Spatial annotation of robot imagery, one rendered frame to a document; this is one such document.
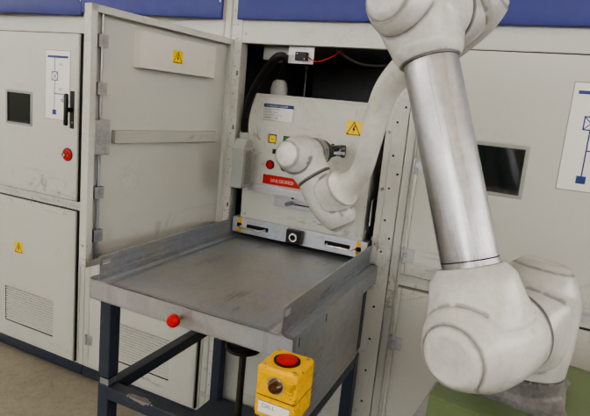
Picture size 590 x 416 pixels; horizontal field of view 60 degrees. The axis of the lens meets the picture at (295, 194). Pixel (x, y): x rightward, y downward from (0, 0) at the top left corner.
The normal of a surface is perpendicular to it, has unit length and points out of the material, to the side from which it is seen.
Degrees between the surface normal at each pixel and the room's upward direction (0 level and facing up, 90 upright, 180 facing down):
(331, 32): 90
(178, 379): 90
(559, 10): 90
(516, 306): 65
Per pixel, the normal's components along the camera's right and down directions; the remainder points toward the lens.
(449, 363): -0.71, 0.15
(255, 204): -0.42, 0.11
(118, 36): 0.85, 0.17
